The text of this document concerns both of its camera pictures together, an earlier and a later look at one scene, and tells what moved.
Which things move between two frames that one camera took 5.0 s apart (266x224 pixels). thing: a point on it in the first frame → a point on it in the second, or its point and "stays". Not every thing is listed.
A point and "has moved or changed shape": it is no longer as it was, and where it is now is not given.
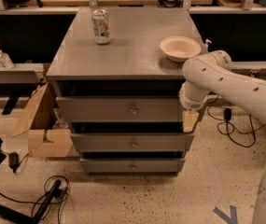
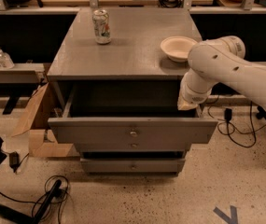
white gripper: (191, 104) stays
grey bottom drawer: (132, 165) stays
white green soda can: (101, 26) stays
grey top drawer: (120, 109) has moved or changed shape
